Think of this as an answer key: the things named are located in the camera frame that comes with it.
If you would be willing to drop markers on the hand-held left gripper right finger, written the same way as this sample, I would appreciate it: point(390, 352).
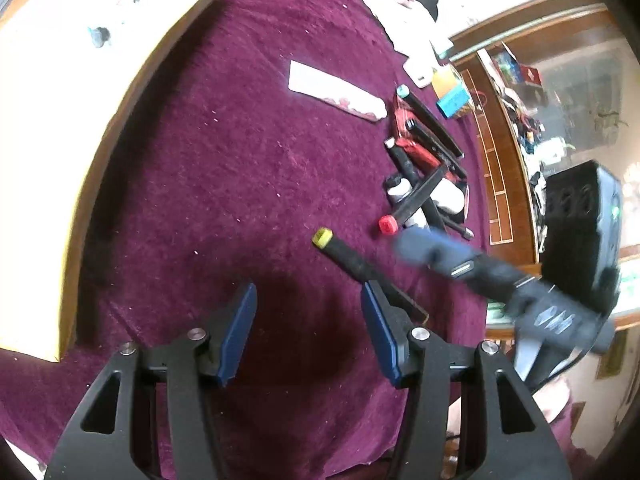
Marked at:
point(380, 330)

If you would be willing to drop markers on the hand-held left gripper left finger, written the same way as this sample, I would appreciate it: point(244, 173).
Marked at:
point(237, 330)

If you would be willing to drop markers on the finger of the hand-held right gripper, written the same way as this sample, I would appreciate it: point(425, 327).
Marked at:
point(450, 255)

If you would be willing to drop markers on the red capped black marker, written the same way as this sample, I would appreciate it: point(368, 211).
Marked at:
point(415, 195)

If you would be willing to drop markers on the yellow capped black marker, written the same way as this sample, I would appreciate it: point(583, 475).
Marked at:
point(350, 260)

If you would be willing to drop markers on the teal capped black marker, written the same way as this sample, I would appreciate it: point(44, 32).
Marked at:
point(430, 120)

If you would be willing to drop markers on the rose print cream tube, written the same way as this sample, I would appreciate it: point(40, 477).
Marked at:
point(325, 85)

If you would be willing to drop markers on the yellow rimmed white tray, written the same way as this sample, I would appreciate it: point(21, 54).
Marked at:
point(60, 110)

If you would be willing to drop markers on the thin black pen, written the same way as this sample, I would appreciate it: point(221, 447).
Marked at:
point(462, 231)

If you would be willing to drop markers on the small white bottle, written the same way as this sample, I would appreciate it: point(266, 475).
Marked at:
point(448, 199)

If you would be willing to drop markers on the white and black tube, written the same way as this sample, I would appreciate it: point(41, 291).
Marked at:
point(397, 191)

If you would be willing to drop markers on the white cup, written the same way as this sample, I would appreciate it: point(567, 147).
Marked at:
point(554, 150)

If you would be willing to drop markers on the wooden glass cabinet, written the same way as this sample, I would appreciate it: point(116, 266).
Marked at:
point(505, 170)

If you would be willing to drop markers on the red pouch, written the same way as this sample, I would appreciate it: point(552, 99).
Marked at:
point(401, 122)

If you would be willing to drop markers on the blue sponge block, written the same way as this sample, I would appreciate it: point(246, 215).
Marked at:
point(452, 103)

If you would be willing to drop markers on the red box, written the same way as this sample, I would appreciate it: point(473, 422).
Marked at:
point(531, 75)

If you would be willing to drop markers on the maroon velvet tablecloth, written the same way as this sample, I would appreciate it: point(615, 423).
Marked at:
point(250, 160)

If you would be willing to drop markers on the small white box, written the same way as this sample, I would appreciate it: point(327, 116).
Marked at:
point(417, 72)

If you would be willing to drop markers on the white notebook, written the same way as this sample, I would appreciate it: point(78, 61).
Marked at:
point(400, 25)

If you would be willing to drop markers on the small grey object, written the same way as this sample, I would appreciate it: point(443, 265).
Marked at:
point(99, 37)

